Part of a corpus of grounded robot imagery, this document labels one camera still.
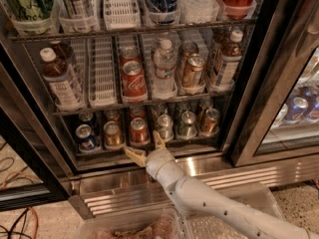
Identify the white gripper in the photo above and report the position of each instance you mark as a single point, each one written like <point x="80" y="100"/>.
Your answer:
<point x="157" y="159"/>

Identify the red coke can bottom shelf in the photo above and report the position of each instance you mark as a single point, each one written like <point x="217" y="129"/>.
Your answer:
<point x="139" y="133"/>

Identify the red coke can shelf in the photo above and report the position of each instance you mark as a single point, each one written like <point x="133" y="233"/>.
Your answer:
<point x="133" y="82"/>
<point x="139" y="133"/>

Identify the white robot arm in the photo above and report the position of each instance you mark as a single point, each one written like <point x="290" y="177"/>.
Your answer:
<point x="189" y="195"/>

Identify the white green can front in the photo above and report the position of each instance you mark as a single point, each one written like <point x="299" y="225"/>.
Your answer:
<point x="164" y="127"/>

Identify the white green can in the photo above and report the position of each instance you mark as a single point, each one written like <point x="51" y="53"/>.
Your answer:
<point x="164" y="127"/>
<point x="158" y="110"/>

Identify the orange soda can front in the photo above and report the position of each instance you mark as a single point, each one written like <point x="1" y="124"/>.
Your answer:
<point x="114" y="137"/>

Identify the orange soda can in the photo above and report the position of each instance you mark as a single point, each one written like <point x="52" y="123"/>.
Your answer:
<point x="112" y="115"/>
<point x="114" y="137"/>

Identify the white green can behind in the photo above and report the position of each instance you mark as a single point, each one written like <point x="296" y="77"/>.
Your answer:
<point x="158" y="110"/>

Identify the green soda can front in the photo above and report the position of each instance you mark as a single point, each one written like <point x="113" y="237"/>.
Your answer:
<point x="186" y="125"/>

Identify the green soda can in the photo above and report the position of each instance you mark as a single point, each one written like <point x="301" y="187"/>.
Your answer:
<point x="186" y="125"/>
<point x="181" y="107"/>

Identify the orange soda can behind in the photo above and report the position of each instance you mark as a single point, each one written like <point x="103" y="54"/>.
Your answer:
<point x="112" y="115"/>

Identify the green soda can behind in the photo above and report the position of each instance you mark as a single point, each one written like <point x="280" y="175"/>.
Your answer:
<point x="181" y="107"/>

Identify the blue pepsi can front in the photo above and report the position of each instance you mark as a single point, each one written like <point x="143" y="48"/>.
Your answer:
<point x="86" y="138"/>

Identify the gold soda can front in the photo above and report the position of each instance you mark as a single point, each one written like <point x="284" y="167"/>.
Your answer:
<point x="209" y="121"/>

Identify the gold soda can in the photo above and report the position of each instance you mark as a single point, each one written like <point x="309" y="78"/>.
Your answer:
<point x="205" y="103"/>
<point x="209" y="121"/>

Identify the blue pepsi can behind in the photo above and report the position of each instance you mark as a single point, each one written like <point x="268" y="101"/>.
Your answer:
<point x="89" y="118"/>

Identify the gold soda can behind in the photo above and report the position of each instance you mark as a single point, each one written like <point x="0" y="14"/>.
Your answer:
<point x="205" y="103"/>

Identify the red coke can middle shelf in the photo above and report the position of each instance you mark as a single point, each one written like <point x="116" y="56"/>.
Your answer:
<point x="133" y="82"/>

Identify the gold can middle front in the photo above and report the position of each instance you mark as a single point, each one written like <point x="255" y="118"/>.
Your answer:
<point x="193" y="70"/>

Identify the red coke can middle behind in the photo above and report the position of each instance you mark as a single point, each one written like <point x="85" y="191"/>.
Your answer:
<point x="129" y="54"/>

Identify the gold can middle behind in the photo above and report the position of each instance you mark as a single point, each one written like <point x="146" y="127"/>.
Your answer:
<point x="186" y="49"/>

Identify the empty white shelf tray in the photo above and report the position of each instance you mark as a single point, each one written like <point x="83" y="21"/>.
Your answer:
<point x="102" y="86"/>

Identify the right fridge glass door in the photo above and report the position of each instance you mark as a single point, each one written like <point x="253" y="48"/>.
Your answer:
<point x="266" y="136"/>

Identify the blue can behind right door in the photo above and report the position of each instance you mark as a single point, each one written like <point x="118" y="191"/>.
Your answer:
<point x="296" y="108"/>

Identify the clear bottle top shelf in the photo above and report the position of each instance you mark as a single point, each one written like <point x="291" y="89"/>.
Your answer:
<point x="198" y="11"/>

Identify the silver can top shelf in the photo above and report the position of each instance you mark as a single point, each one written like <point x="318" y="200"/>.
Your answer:
<point x="79" y="9"/>

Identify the green can top shelf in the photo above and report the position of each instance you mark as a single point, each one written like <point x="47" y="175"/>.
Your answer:
<point x="28" y="2"/>

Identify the clear bin with snacks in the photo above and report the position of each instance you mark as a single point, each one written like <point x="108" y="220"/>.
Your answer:
<point x="153" y="223"/>

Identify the clear bin with bubble wrap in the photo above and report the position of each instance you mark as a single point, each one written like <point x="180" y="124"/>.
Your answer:
<point x="254" y="195"/>

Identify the clear water bottle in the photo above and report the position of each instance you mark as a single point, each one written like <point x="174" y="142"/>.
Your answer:
<point x="164" y="59"/>

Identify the tea bottle left front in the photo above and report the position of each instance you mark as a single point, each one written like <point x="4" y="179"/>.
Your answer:
<point x="62" y="82"/>

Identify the tea bottle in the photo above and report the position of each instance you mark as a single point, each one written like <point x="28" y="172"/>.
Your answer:
<point x="227" y="60"/>
<point x="62" y="82"/>
<point x="64" y="51"/>
<point x="219" y="37"/>

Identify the tea bottle right front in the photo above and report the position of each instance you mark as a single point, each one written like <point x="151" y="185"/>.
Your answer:
<point x="227" y="60"/>

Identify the tea bottle right behind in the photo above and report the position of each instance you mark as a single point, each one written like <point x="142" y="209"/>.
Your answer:
<point x="219" y="37"/>

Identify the tea bottle left behind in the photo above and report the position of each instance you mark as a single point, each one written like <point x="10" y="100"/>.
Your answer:
<point x="64" y="51"/>

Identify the empty white top tray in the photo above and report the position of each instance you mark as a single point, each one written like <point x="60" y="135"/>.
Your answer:
<point x="121" y="14"/>

